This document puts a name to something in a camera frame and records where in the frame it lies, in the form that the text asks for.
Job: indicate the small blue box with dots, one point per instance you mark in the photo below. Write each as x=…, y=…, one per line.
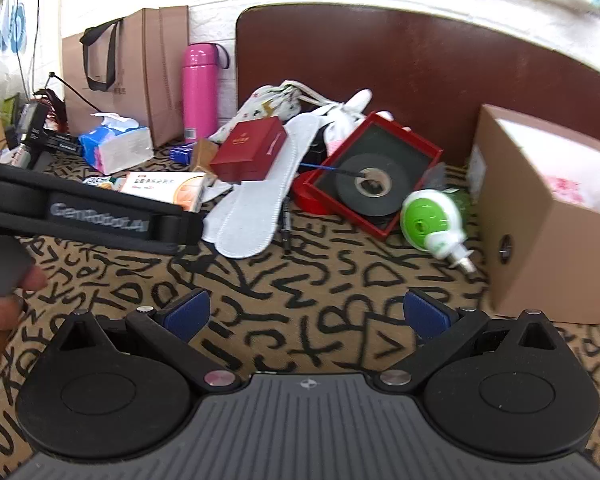
x=180, y=154

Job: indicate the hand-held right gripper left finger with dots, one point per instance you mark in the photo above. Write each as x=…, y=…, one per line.
x=187, y=315

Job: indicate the brown wooden board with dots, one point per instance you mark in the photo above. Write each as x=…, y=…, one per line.
x=380, y=50

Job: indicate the red tray box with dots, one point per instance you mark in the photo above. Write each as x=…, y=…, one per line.
x=415, y=147

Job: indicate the black flat box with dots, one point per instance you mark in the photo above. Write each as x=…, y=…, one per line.
x=62, y=142

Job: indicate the small tan box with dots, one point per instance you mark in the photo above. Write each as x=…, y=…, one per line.
x=202, y=155

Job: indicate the black electronic device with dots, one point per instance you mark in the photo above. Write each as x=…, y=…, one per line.
x=30, y=120

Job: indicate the blue mesh hand net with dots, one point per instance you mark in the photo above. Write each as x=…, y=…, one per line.
x=320, y=167

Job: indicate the green white plug-in repellent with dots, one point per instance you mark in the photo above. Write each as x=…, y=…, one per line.
x=422, y=220

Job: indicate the white felt insole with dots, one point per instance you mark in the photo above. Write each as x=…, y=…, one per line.
x=265, y=210
x=217, y=220

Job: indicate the brown cardboard box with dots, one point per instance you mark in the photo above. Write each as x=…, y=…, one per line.
x=520, y=210

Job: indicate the brown paper bag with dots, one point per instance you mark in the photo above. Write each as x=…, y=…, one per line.
x=135, y=60

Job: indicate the white cotton glove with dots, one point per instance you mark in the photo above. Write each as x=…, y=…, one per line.
x=352, y=105

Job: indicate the dark red gift box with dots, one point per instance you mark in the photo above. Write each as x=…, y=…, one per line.
x=247, y=147

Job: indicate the pink thermos bottle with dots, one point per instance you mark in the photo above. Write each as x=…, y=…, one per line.
x=200, y=95

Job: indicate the blue tissue pack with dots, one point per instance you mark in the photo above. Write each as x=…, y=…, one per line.
x=120, y=147

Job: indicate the red tape roll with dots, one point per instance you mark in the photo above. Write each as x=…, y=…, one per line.
x=305, y=192

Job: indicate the orange white medicine box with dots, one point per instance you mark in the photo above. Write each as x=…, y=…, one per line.
x=155, y=187

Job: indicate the black pen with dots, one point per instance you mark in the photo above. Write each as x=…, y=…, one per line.
x=286, y=225

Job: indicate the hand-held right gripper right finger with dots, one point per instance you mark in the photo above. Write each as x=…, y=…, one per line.
x=425, y=315

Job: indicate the dark red tassel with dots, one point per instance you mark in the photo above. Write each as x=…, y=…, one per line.
x=52, y=110

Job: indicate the letter print cloth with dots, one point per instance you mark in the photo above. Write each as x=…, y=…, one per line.
x=305, y=300

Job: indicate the black tape roll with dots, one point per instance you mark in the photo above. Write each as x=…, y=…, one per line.
x=347, y=190

